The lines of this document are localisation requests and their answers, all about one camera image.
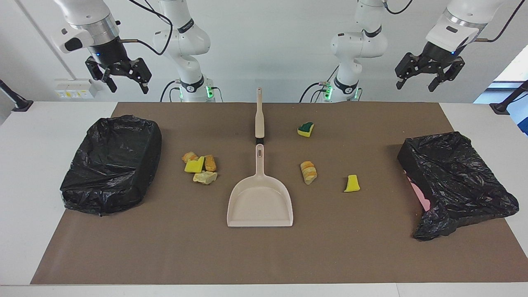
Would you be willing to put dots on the brown fried croquette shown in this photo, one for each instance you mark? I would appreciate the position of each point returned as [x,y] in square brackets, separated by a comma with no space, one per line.
[210,163]

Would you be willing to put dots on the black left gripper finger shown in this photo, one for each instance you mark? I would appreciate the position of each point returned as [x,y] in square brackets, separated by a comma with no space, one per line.
[451,72]
[408,66]

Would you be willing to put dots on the pink plastic bin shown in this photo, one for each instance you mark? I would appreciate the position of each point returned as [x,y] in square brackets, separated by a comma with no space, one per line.
[418,194]

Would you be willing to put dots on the green and yellow sponge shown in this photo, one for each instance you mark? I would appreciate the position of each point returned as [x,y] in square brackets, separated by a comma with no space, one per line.
[305,131]

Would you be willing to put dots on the pale yellow piece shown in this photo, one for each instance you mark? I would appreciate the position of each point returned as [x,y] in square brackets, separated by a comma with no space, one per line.
[205,177]

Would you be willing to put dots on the beige plastic dustpan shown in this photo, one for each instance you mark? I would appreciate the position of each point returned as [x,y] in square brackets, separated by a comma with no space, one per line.
[260,202]

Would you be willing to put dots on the brown table mat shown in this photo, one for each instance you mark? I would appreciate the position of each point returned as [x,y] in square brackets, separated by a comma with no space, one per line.
[264,255]

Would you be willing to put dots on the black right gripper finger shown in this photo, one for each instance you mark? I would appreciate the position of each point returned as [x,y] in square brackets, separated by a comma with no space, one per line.
[101,73]
[142,74]

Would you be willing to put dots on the white wall outlet box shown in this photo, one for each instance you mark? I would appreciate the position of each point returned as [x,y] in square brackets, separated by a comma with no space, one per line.
[74,88]

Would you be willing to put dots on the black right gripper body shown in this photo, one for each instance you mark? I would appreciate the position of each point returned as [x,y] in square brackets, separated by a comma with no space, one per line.
[111,55]

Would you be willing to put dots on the yellow notched sponge piece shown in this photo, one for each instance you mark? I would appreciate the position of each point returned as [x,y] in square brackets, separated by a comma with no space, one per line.
[194,166]

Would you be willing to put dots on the large orange striped bread piece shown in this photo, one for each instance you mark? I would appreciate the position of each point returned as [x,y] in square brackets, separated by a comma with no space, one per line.
[308,173]

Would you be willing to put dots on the yellow sponge wedge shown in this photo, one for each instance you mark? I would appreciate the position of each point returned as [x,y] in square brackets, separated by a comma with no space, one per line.
[352,185]

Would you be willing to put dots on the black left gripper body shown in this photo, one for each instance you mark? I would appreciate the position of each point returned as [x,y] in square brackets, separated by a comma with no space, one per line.
[439,55]

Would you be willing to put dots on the black clamp stand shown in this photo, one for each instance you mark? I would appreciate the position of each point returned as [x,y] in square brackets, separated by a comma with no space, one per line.
[20,105]
[501,108]

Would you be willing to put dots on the black trash bag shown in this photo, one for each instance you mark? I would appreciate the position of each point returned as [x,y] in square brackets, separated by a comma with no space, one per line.
[111,165]
[453,177]

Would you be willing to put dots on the small orange striped bread piece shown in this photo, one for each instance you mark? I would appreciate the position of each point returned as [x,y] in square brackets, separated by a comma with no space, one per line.
[189,156]

